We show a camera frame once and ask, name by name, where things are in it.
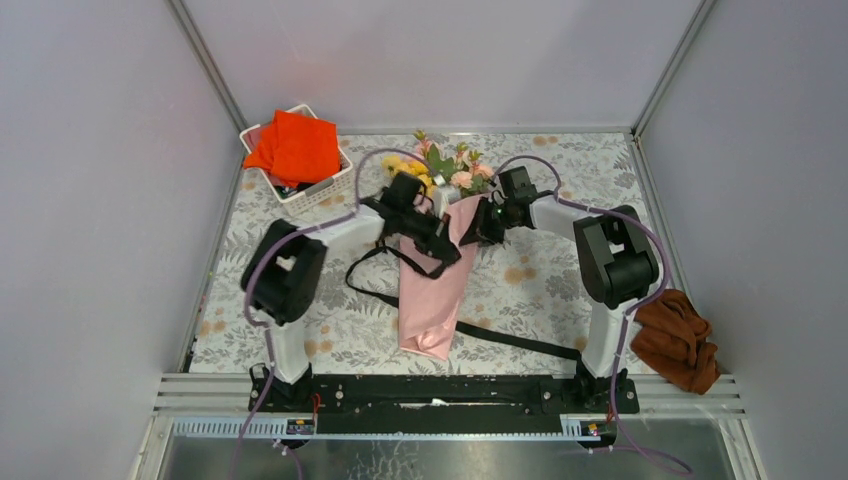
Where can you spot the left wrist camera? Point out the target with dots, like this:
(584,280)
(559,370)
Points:
(442,197)

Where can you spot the floral table cloth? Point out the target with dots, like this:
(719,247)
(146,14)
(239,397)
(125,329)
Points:
(529,287)

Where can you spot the yellow flower stem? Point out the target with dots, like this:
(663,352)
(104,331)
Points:
(394,164)

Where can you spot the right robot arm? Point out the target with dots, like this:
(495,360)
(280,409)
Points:
(617,267)

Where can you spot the pink flower stem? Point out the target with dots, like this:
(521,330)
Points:
(424,143)

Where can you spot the brown cloth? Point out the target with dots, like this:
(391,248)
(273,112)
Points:
(674,342)

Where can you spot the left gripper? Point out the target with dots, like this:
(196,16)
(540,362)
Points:
(434,244)

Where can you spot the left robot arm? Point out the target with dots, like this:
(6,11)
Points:
(281,279)

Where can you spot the pink white rose stems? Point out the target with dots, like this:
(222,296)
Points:
(462,168)

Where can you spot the white plastic basket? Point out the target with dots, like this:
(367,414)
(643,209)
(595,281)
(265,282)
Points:
(295,200)

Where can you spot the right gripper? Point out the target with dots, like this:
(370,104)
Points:
(479,230)

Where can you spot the orange cloth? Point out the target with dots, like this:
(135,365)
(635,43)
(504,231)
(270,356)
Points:
(296,149)

